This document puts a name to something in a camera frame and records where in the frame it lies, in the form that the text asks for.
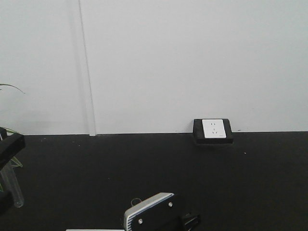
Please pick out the clear glass cylinder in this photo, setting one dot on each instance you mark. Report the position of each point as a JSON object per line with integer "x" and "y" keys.
{"x": 12, "y": 185}

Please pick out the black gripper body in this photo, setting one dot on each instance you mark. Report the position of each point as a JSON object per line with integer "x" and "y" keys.
{"x": 190, "y": 221}

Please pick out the white wall power socket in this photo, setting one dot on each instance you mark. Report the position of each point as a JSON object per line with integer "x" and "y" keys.
{"x": 214, "y": 128}

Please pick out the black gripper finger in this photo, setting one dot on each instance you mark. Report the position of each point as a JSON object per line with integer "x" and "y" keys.
{"x": 6, "y": 201}
{"x": 10, "y": 146}

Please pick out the black socket mounting box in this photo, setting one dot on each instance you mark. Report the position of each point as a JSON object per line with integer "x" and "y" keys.
{"x": 199, "y": 138}

